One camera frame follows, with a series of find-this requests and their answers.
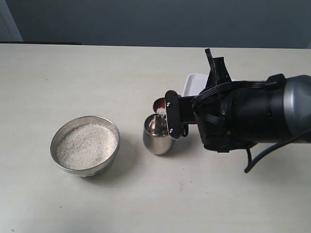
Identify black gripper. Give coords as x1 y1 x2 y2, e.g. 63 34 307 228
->
165 83 287 152

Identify dark red wooden spoon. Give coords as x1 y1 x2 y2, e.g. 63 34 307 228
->
153 97 166 113

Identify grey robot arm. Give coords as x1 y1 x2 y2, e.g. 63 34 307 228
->
165 74 311 152

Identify steel cup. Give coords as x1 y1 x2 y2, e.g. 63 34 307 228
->
143 114 173 155

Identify steel bowl of rice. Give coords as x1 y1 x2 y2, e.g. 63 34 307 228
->
50 116 120 178

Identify white plastic tray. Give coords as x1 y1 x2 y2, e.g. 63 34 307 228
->
181 73 208 97

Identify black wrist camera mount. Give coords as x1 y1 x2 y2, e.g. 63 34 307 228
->
200 48 232 93

